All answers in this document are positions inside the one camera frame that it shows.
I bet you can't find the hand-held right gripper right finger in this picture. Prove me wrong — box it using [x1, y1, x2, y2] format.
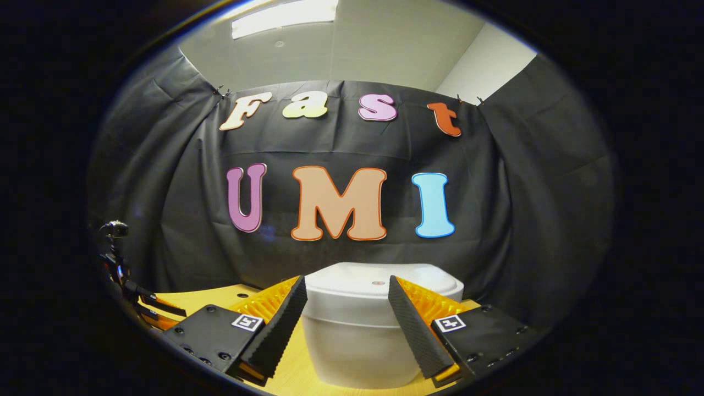
[388, 275, 537, 388]

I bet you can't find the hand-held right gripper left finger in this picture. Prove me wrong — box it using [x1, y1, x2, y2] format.
[163, 275, 309, 387]

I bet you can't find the grey desktop garbage bin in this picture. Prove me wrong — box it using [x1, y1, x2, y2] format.
[301, 262, 464, 389]

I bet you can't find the wooden desktop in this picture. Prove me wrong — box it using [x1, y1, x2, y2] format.
[137, 283, 485, 396]

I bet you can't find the black backdrop cloth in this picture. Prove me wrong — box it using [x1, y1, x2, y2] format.
[88, 47, 617, 331]

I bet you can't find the ceiling light panel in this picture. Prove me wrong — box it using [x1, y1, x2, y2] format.
[231, 0, 339, 40]

